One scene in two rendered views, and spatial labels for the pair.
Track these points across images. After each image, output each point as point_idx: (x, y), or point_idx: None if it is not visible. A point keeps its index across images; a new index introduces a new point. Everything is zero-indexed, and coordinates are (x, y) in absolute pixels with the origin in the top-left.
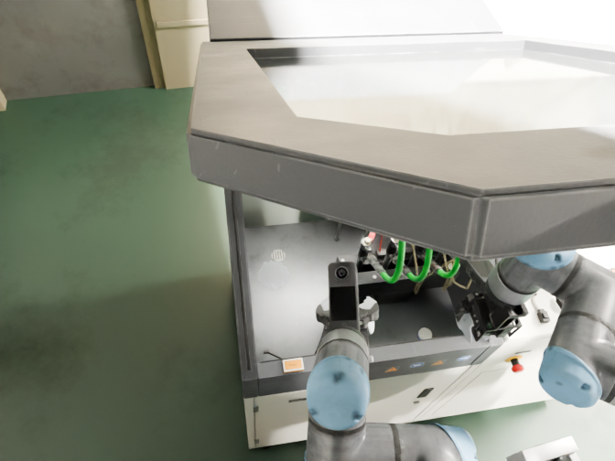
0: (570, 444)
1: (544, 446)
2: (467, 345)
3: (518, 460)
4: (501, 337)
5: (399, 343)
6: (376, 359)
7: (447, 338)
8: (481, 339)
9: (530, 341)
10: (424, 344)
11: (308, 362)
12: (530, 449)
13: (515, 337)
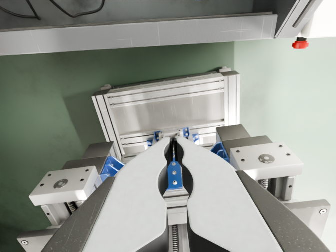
0: (296, 169)
1: (266, 169)
2: (240, 34)
3: (236, 166)
4: (299, 29)
5: (137, 21)
6: (100, 45)
7: (215, 20)
8: (267, 27)
9: None
10: (175, 27)
11: (1, 42)
12: (250, 170)
13: (323, 34)
